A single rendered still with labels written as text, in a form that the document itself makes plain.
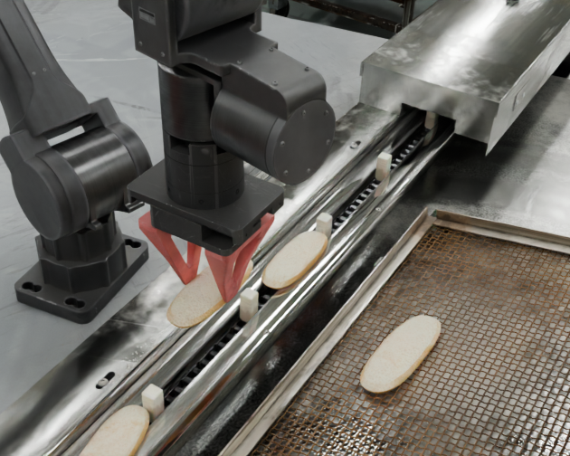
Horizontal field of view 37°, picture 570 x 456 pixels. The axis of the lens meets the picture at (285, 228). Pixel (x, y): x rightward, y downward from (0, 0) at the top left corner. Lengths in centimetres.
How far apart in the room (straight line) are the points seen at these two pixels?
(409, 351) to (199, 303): 17
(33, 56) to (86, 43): 56
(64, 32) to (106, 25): 7
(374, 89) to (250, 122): 56
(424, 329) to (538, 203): 37
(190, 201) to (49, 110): 20
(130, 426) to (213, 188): 21
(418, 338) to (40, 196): 34
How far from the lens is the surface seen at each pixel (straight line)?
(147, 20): 54
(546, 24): 123
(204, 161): 58
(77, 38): 135
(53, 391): 72
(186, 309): 66
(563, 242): 81
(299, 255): 83
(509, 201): 102
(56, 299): 83
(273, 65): 52
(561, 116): 122
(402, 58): 108
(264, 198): 61
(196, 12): 52
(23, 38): 78
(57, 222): 74
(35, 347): 81
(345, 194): 93
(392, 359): 67
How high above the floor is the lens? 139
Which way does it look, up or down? 38 degrees down
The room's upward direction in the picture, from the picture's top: 3 degrees clockwise
